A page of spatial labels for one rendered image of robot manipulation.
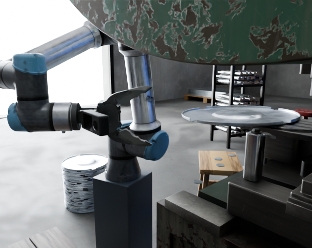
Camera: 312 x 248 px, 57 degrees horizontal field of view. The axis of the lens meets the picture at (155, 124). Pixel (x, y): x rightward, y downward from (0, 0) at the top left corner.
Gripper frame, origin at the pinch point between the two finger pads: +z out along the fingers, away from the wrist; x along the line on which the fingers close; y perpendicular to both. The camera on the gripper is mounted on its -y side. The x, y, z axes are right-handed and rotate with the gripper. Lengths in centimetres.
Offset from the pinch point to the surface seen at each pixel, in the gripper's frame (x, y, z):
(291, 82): 43, 618, 377
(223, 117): -0.4, -3.2, 17.1
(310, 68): -12.6, -16.5, 29.7
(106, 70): 9, 496, -61
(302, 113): 3, 16, 49
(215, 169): 45, 75, 39
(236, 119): -0.3, -5.5, 19.5
